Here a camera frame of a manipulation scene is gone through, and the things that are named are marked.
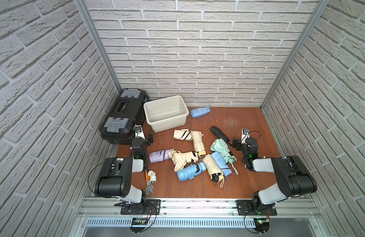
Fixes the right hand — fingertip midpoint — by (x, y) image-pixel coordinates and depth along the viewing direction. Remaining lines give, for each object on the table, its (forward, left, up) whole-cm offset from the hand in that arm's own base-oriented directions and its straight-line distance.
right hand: (244, 137), depth 94 cm
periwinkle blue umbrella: (-15, +18, -3) cm, 24 cm away
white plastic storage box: (+28, +53, -4) cm, 60 cm away
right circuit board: (-46, +4, -7) cm, 47 cm away
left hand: (+6, +66, +7) cm, 67 cm away
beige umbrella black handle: (-21, +23, -1) cm, 31 cm away
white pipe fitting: (-21, +58, -3) cm, 62 cm away
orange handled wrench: (-26, +61, -4) cm, 66 cm away
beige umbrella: (-4, +30, -1) cm, 30 cm away
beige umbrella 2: (-13, +43, 0) cm, 44 cm away
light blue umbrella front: (-20, +38, -2) cm, 43 cm away
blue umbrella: (+27, +27, -2) cm, 38 cm away
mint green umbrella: (-6, +17, +1) cm, 18 cm away
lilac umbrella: (-8, +55, -2) cm, 56 cm away
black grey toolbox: (+17, +75, +13) cm, 78 cm away
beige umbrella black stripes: (+6, +39, -1) cm, 39 cm away
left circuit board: (-41, +64, -8) cm, 77 cm away
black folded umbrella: (+6, +15, -4) cm, 16 cm away
